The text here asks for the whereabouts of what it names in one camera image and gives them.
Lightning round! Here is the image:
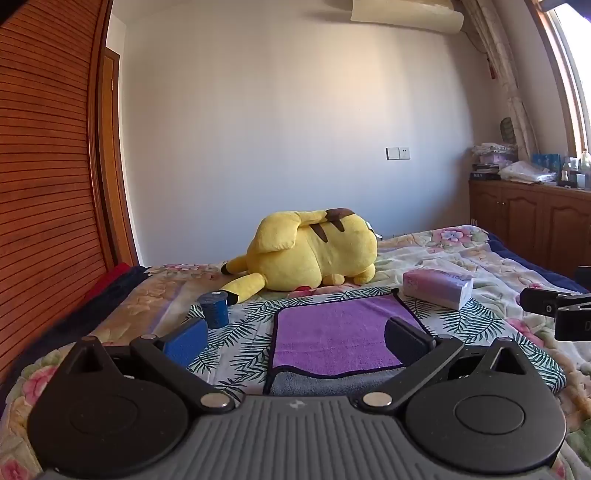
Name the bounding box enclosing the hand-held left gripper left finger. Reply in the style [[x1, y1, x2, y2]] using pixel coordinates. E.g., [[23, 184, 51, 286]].
[[55, 318, 235, 414]]

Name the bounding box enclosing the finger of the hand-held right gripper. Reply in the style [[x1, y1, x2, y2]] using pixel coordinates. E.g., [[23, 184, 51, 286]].
[[519, 287, 574, 319], [555, 292, 591, 343]]

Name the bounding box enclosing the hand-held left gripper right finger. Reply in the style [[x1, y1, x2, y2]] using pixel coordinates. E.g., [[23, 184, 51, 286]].
[[362, 316, 539, 414]]

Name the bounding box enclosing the purple towel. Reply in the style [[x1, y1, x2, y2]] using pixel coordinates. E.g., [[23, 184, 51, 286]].
[[270, 294, 432, 376]]

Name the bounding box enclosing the grey towel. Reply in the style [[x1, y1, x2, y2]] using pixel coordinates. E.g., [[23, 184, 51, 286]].
[[264, 366, 406, 398]]

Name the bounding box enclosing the dark blue blanket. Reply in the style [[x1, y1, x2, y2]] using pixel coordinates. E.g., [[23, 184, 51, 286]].
[[487, 232, 583, 294]]

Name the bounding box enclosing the dark blue cup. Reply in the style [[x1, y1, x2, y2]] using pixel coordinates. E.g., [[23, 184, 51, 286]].
[[198, 291, 230, 330]]

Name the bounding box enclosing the pink tissue pack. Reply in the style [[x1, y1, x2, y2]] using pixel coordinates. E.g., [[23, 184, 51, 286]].
[[403, 270, 475, 310]]

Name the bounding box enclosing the leaf print cloth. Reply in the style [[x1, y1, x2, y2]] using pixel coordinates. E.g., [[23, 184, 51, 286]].
[[186, 286, 568, 403]]

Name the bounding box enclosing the wooden cabinet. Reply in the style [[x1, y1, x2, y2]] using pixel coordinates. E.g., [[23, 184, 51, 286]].
[[468, 179, 591, 283]]

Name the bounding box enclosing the red cloth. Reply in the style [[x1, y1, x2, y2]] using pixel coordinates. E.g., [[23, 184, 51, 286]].
[[90, 263, 136, 298]]

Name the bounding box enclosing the white plastic bag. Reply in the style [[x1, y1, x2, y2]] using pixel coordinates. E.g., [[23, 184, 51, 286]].
[[499, 160, 558, 184]]

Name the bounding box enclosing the blue box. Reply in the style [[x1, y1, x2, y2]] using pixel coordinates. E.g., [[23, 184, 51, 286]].
[[531, 152, 563, 174]]

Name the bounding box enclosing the yellow plush toy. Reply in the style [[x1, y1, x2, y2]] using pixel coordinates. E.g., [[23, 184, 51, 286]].
[[221, 208, 379, 305]]

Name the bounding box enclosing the clutter on cabinet top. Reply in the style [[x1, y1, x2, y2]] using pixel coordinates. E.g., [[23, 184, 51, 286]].
[[469, 142, 519, 181]]

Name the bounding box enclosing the wooden slatted wardrobe door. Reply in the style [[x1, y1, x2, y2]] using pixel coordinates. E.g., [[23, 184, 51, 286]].
[[0, 0, 139, 386]]

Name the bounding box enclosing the patterned curtain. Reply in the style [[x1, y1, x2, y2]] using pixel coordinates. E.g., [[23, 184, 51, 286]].
[[461, 0, 540, 162]]

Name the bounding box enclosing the white air conditioner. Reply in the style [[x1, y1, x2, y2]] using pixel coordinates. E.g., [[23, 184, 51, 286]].
[[350, 0, 465, 34]]

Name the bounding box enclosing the wooden window frame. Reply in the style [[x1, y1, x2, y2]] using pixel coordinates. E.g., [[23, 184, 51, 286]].
[[526, 0, 591, 160]]

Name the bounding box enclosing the wooden door frame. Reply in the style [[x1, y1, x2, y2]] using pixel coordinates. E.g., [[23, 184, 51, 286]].
[[95, 44, 139, 268]]

